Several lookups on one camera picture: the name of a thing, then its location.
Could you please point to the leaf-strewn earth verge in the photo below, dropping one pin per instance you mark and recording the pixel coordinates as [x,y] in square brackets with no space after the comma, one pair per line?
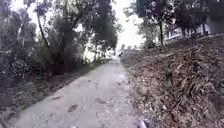
[30,90]

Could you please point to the wood of trees and bushes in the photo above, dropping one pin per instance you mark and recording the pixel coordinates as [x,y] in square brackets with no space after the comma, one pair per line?
[60,36]

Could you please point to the leaf-covered earth slope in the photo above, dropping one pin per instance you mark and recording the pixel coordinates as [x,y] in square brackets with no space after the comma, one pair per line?
[180,80]

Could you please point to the grey concrete path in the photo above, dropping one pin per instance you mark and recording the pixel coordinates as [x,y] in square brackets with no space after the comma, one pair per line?
[93,96]

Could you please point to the building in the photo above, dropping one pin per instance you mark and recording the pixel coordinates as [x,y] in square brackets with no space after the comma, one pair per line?
[200,29]

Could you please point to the robot's own part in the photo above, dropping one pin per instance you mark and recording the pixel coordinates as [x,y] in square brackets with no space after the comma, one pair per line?
[143,124]

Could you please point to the row of trees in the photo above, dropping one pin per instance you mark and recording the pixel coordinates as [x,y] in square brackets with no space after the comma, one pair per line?
[173,20]

